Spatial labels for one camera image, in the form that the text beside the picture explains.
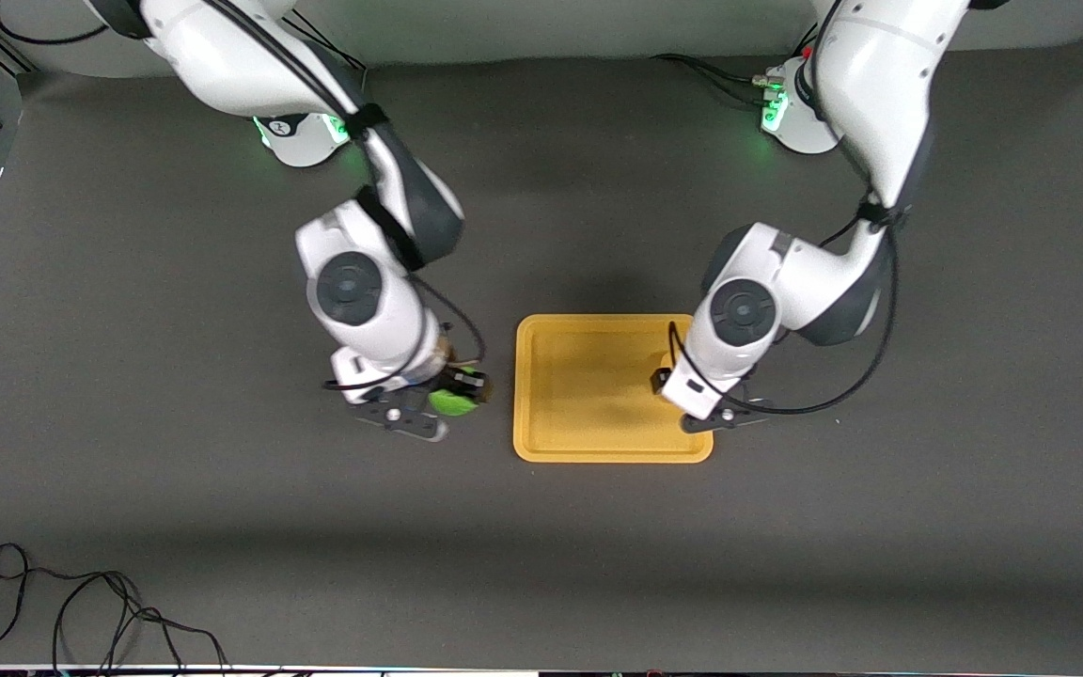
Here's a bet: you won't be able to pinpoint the green apple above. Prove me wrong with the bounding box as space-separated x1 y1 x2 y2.
428 382 482 417

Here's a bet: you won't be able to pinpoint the yellow rectangular plastic tray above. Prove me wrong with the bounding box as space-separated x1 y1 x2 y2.
512 313 714 464

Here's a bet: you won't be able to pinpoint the dark grey table mat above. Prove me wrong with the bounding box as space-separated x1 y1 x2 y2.
0 38 1083 670

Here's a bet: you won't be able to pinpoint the black left arm base cables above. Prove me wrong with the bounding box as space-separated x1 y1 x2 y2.
650 21 820 106

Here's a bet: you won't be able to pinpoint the black arm base cables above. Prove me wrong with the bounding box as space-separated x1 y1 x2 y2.
280 14 369 76
650 21 820 106

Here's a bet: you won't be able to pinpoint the black right arm base cables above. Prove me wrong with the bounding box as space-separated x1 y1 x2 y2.
280 14 369 76

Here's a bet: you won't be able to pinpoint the thin black looped cable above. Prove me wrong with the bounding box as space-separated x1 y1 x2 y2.
51 569 229 674
0 543 63 667

